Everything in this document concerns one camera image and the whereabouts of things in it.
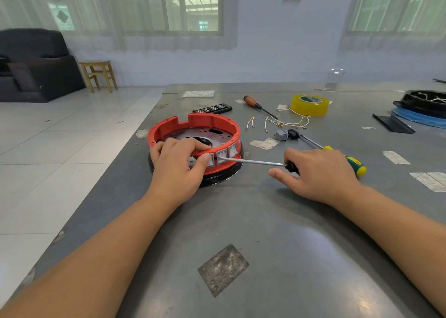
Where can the person's right hand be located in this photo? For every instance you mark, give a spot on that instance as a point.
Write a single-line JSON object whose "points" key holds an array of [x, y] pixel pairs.
{"points": [[320, 178]]}

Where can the person's left hand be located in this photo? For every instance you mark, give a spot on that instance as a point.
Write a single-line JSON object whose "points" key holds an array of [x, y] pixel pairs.
{"points": [[173, 178]]}

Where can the small black plug connector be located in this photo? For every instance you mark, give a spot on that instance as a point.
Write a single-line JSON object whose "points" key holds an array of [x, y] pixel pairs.
{"points": [[293, 134]]}

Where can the red round appliance base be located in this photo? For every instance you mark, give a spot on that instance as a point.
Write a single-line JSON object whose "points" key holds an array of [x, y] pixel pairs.
{"points": [[164, 126]]}

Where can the small grey rocker switch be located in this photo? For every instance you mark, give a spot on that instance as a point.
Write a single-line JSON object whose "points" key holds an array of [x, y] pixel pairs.
{"points": [[281, 135]]}

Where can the person's right forearm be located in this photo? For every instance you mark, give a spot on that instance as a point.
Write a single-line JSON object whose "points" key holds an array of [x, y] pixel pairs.
{"points": [[404, 238]]}

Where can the person's left forearm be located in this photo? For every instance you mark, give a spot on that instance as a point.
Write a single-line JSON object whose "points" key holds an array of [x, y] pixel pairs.
{"points": [[83, 265]]}

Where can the black round appliance part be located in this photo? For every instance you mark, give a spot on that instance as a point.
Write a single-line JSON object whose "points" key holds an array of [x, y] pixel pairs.
{"points": [[421, 102]]}

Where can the crumpled white tape piece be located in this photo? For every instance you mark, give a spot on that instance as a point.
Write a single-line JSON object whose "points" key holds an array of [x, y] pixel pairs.
{"points": [[263, 144]]}

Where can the yellow tape roll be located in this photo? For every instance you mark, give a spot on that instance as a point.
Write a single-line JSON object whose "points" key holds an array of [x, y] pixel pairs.
{"points": [[299, 110]]}

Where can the narrow white tape strip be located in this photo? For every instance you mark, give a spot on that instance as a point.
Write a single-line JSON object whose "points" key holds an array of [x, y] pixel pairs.
{"points": [[396, 157]]}

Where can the black remote control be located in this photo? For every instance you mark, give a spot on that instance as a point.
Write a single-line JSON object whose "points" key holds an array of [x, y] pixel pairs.
{"points": [[212, 109]]}

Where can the white paper sheet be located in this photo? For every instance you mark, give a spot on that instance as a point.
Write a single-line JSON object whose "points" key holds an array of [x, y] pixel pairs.
{"points": [[198, 93]]}

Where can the black flat plate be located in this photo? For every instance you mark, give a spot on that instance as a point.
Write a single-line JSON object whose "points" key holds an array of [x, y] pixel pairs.
{"points": [[394, 123]]}

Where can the wide white tape strips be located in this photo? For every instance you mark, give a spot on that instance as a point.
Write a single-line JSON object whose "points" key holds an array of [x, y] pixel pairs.
{"points": [[428, 182]]}

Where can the small wooden stool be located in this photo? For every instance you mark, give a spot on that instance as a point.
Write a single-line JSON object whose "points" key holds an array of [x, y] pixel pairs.
{"points": [[97, 65]]}

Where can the thin black rod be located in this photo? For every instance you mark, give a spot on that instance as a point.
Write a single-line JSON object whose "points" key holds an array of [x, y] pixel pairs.
{"points": [[440, 81]]}

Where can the sheer white curtain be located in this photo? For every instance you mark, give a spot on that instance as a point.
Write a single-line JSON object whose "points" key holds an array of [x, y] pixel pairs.
{"points": [[24, 4], [394, 43]]}

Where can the black armchair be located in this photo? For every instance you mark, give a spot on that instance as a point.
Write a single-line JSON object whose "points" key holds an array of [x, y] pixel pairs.
{"points": [[38, 67]]}

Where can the large barred window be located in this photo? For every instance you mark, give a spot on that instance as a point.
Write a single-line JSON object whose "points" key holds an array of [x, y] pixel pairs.
{"points": [[143, 4], [397, 6]]}

